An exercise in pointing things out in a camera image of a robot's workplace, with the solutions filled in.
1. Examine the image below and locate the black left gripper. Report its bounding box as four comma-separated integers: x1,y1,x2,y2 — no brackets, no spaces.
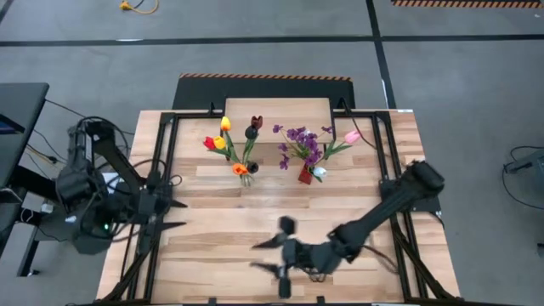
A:
135,169,189,256

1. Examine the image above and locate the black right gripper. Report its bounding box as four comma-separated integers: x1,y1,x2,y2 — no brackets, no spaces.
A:
249,215,341,299

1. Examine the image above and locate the red tulip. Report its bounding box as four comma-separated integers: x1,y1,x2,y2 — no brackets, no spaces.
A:
202,136,247,175

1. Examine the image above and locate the yellow orange tulip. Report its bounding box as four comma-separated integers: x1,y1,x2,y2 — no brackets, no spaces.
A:
219,116,247,175

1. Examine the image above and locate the purple flower bunch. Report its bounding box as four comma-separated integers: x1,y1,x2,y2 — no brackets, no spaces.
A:
273,122,335,171

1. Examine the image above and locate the maroon tulip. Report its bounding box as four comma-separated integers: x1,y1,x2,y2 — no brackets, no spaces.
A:
242,115,264,175

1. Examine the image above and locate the pink tulip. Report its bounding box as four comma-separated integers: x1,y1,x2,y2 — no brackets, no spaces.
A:
313,129,362,170

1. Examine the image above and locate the raised wooden shelf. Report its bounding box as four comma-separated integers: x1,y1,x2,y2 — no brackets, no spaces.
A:
219,97,337,162

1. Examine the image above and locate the clear glass vase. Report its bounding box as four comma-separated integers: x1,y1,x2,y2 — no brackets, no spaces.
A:
238,163,257,188

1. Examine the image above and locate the red glass vase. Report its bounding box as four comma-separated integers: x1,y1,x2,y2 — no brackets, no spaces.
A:
297,163,315,186

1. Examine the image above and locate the black floor mat striped edge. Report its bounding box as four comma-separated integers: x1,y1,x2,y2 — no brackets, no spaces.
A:
172,72,356,111

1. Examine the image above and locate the dark grey desk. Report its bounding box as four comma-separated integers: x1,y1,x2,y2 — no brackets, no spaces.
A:
0,82,116,278

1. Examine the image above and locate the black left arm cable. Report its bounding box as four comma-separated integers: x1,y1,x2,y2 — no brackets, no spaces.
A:
127,158,184,188

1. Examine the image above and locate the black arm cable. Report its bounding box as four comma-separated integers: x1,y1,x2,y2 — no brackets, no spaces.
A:
127,158,184,188
360,244,400,273

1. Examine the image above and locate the black metal table frame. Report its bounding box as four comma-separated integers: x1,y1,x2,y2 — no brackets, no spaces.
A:
97,101,458,306

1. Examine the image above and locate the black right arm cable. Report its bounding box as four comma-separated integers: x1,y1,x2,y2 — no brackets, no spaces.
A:
360,244,400,273

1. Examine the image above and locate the long black power cable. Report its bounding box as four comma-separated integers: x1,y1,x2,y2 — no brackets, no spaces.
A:
342,98,392,162

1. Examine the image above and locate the thin yellow cable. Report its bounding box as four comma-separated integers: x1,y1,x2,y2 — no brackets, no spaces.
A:
25,143,59,165

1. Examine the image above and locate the black floor cable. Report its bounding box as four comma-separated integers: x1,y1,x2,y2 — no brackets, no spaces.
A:
44,99,136,136

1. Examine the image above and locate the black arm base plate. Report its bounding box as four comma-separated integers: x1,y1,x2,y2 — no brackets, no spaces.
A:
379,178,443,215

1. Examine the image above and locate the yellow floor cable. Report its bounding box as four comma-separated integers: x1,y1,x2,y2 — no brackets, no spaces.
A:
118,0,161,15

